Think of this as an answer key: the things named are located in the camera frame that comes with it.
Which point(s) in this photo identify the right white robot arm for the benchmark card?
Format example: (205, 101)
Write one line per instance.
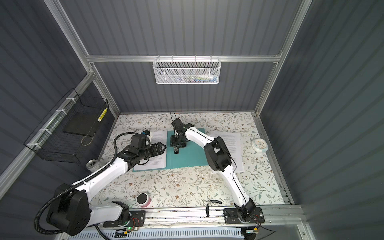
(219, 160)

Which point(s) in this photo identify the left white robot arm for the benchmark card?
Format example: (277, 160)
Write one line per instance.
(69, 210)

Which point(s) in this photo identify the lower white paper sheets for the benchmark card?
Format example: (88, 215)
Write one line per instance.
(234, 145)

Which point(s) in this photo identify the printed paper sheet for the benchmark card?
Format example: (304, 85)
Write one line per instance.
(158, 162)

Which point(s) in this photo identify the black foam pad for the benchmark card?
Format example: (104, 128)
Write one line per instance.
(83, 124)

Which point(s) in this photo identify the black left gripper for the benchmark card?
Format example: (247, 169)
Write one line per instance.
(155, 151)

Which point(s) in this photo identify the pens in white basket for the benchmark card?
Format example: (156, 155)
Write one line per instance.
(199, 79)

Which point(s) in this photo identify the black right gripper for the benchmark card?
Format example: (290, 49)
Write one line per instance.
(173, 143)

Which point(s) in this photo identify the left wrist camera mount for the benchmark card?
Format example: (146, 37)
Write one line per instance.
(148, 133)

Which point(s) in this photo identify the white wire mesh basket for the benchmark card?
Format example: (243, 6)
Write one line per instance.
(166, 73)

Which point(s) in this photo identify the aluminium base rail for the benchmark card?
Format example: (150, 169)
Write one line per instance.
(218, 215)

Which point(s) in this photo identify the silver drink can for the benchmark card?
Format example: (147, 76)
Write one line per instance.
(93, 165)

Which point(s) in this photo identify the white round alarm clock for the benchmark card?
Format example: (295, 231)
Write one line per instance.
(260, 145)

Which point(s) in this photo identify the yellow marker pen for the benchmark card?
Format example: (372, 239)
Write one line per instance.
(102, 115)

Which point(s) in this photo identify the teal plastic folder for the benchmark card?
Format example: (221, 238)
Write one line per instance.
(191, 156)

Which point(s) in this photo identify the black wire basket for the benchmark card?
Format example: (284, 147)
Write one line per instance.
(71, 134)

